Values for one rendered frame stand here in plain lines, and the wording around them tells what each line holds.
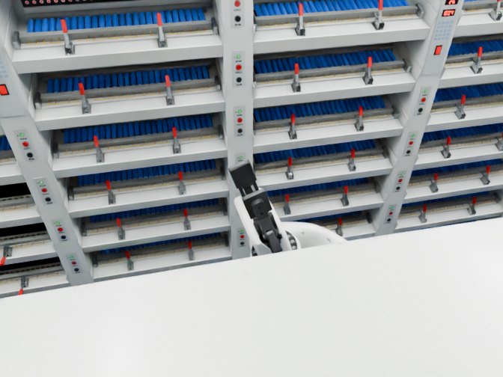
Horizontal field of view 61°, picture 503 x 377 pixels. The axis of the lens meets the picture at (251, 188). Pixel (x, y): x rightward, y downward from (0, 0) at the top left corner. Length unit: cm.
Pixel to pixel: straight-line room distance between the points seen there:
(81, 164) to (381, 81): 110
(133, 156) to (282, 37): 65
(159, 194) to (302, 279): 142
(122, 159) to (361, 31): 92
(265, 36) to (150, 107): 43
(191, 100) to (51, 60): 43
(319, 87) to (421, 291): 130
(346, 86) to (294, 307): 136
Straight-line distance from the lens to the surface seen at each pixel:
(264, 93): 149
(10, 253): 193
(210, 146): 157
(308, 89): 153
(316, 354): 25
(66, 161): 161
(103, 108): 148
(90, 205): 171
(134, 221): 183
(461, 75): 180
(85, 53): 139
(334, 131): 168
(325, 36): 146
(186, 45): 137
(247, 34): 138
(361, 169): 183
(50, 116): 150
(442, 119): 189
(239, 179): 59
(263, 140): 159
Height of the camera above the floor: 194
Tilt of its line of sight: 40 degrees down
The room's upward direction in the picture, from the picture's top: straight up
